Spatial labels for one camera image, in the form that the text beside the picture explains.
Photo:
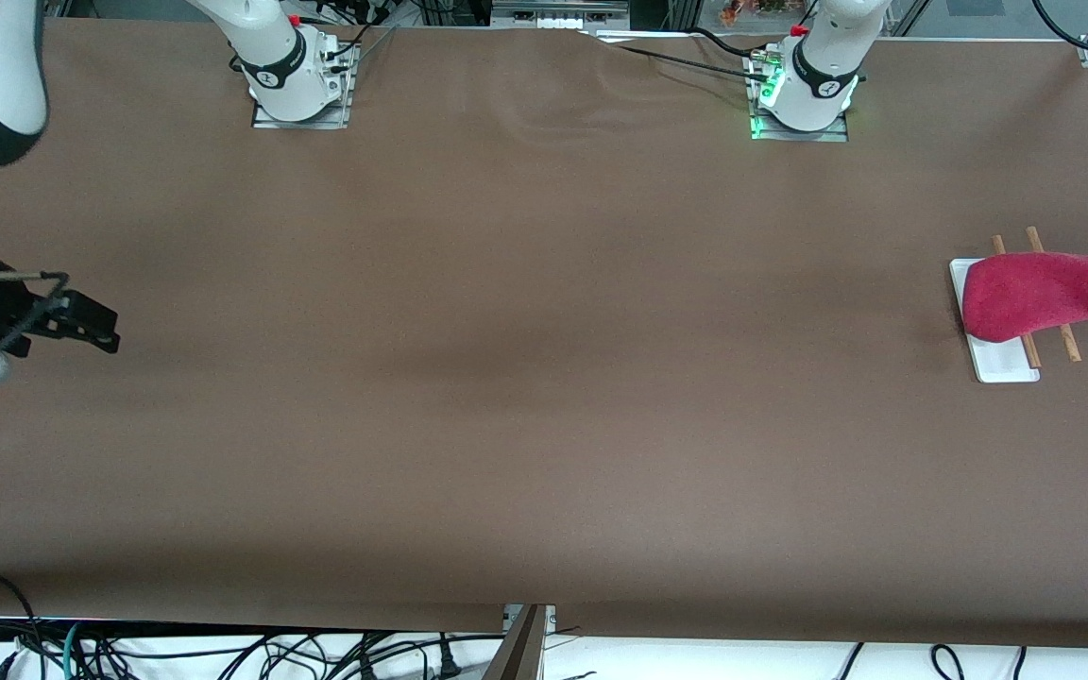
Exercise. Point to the pink microfibre towel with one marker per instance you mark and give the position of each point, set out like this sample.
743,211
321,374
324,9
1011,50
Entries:
1035,293

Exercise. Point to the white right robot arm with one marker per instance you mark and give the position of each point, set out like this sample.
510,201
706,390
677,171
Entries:
270,57

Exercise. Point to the wooden rack rod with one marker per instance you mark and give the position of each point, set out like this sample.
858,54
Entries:
1070,345

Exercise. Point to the orange artificial leaves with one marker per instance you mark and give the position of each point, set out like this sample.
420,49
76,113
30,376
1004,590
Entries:
752,9

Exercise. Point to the brown table cover sheet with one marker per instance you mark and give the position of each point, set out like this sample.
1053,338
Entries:
544,378

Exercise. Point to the brown wooden beam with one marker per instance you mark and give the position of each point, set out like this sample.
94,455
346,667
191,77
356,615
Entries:
516,652

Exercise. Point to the grey device with white sockets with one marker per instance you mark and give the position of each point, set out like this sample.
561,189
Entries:
558,11

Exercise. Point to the white rack base plate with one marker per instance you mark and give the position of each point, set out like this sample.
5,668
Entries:
1002,364

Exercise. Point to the small metal bracket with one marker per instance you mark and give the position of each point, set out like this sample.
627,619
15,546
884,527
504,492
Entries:
551,616

